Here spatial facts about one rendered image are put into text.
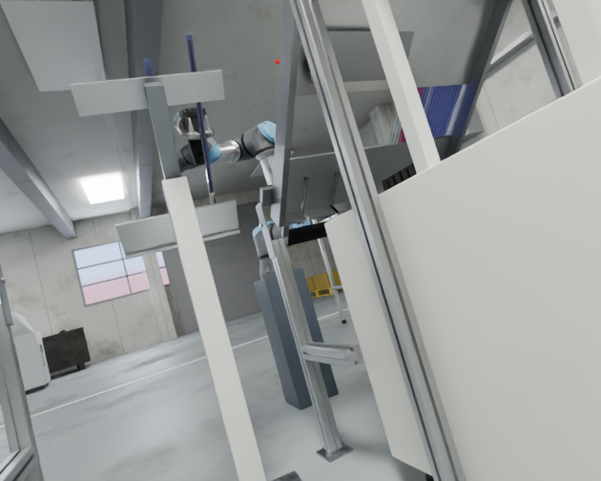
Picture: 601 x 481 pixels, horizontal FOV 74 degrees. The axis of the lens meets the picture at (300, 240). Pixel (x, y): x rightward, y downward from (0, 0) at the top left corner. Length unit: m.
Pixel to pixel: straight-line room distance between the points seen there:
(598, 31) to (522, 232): 0.23
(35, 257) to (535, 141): 9.71
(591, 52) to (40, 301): 9.67
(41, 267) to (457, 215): 9.52
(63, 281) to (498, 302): 9.43
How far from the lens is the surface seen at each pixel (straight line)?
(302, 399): 1.74
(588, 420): 0.63
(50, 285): 9.80
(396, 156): 1.41
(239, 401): 1.02
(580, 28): 0.55
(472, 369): 0.72
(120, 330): 9.60
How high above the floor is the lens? 0.51
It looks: 5 degrees up
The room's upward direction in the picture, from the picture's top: 16 degrees counter-clockwise
